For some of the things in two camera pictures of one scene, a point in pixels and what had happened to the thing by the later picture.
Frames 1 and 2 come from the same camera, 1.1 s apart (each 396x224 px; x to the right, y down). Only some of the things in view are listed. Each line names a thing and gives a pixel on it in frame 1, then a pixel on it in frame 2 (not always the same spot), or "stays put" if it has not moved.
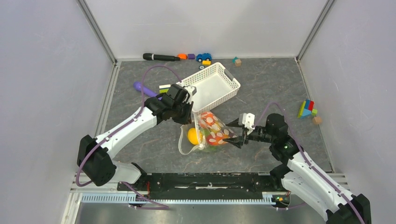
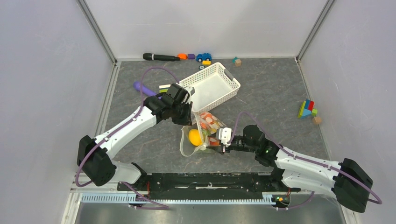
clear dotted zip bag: [207, 130] stays put
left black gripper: [186, 120] stays put
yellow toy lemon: [194, 136] stays put
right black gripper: [237, 141] to [227, 150]
